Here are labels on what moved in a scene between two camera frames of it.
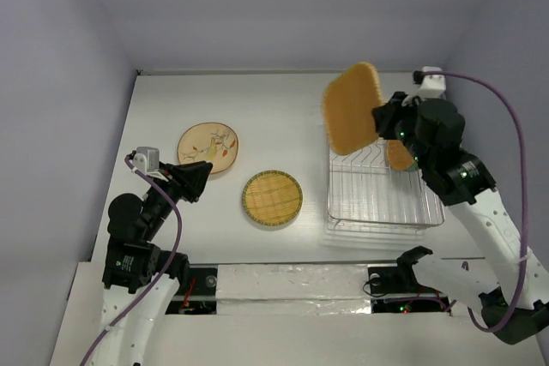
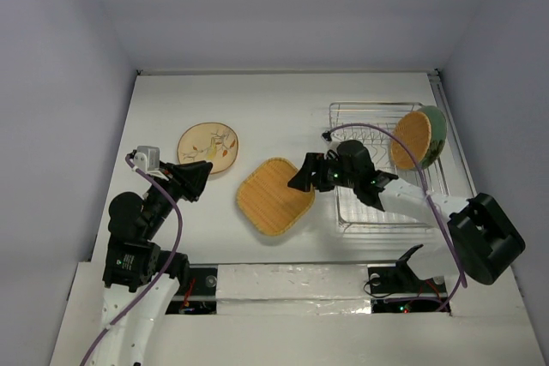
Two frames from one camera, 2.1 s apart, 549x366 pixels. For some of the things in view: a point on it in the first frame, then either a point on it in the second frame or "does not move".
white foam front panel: [292, 290] does not move
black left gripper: [191, 177] does not move
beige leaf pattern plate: [212, 142] does not move
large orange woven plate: [349, 101] to [268, 201]
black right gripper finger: [389, 117] to [307, 176]
